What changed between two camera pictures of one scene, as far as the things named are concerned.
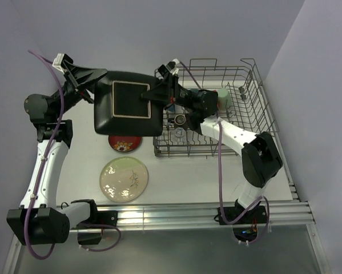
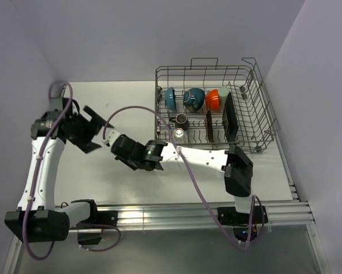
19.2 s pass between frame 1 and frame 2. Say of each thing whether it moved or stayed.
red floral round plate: moved
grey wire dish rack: stayed
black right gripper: moved
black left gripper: moved
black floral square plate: moved
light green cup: stayed
